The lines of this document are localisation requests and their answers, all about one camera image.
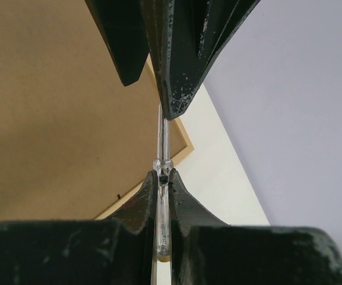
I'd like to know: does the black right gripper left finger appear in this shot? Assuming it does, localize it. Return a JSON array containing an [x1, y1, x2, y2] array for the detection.
[[0, 171, 158, 284]]

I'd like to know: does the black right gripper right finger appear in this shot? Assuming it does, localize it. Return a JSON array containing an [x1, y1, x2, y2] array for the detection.
[[169, 170, 342, 284]]

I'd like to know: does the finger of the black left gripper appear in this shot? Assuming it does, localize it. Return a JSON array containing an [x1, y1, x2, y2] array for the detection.
[[141, 0, 259, 121], [85, 0, 149, 86]]

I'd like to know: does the clear handled screwdriver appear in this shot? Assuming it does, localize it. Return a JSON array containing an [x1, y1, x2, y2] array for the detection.
[[153, 106, 173, 262]]

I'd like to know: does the wooden picture frame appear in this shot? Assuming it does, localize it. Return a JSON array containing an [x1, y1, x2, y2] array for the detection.
[[0, 0, 195, 229]]

